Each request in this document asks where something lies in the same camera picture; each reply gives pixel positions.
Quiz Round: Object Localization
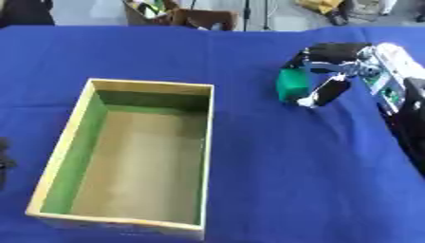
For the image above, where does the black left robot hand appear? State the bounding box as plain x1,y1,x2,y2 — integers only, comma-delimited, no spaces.
0,137,19,191

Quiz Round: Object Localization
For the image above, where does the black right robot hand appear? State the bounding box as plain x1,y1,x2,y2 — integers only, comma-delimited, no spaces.
280,42,374,109

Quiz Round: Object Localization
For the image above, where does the green block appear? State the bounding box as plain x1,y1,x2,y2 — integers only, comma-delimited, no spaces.
275,67,312,103

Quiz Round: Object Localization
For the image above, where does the tan cardboard box green inside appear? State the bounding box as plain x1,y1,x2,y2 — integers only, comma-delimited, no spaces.
25,78,216,241

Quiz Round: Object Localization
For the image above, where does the brown cardboard box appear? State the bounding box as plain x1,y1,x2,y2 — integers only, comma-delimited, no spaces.
120,0,241,31

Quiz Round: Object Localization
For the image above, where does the yellow bag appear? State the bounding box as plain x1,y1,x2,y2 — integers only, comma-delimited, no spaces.
295,0,356,27

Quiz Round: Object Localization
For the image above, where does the black tripod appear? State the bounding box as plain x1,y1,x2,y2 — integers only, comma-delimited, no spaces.
240,0,272,32

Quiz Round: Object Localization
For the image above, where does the person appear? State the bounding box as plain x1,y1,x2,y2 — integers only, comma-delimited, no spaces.
0,0,57,28

